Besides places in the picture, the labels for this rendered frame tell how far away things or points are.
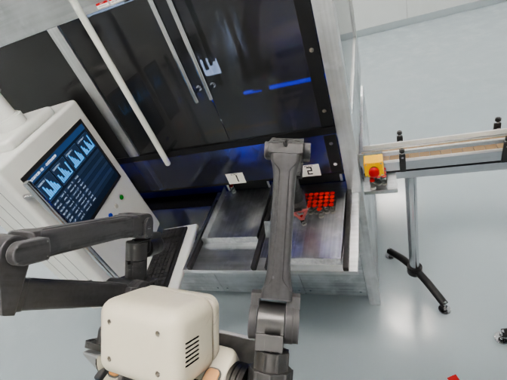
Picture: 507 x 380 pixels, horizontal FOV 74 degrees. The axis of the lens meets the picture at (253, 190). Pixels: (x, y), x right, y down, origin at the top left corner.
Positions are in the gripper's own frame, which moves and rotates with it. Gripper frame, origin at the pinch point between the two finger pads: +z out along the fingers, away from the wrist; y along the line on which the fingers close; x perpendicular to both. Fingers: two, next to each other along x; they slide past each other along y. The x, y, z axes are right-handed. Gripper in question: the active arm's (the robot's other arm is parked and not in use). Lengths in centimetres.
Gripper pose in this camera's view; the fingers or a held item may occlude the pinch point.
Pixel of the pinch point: (301, 214)
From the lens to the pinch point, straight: 136.3
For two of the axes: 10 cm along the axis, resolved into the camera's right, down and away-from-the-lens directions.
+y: 0.0, -6.5, 7.6
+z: 3.1, 7.2, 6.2
